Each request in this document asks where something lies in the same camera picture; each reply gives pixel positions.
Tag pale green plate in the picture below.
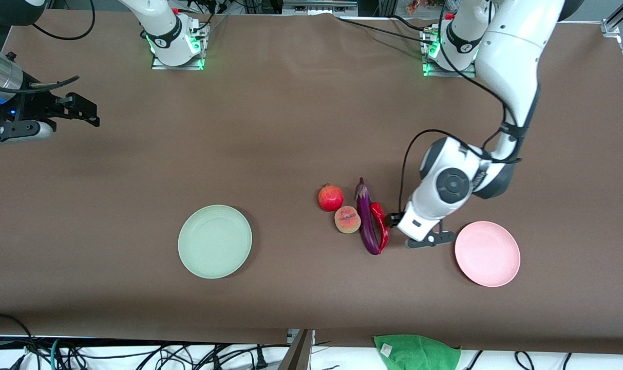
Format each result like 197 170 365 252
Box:
178 205 253 280

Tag purple eggplant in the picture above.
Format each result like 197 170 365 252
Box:
355 177 380 256

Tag aluminium frame profile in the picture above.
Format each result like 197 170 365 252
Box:
601 0 623 36

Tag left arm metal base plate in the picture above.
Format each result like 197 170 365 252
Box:
422 28 477 79

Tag thick black cable loop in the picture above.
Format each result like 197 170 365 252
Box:
0 313 40 370

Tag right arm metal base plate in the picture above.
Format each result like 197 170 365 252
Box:
151 21 205 71

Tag grey metal post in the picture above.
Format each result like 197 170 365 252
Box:
278 329 314 370

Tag orange pink peach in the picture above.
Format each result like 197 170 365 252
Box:
334 206 362 234

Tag pink plate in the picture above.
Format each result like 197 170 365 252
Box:
455 221 521 287

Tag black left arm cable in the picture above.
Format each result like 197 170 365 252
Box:
398 0 522 216

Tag green cloth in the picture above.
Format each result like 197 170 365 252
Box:
374 334 462 370

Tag black cable across cloth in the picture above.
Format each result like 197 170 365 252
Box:
334 14 438 44

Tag red chili pepper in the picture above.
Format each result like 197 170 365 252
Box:
370 201 389 254

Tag grey metal frame bar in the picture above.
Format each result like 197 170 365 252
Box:
282 0 358 16

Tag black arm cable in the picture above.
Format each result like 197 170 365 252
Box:
398 0 522 216
0 0 96 94

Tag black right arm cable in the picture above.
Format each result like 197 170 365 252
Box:
0 0 96 94

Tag red pomegranate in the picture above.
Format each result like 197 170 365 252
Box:
318 183 344 212

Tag brown table cloth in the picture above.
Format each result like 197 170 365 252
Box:
0 10 623 355

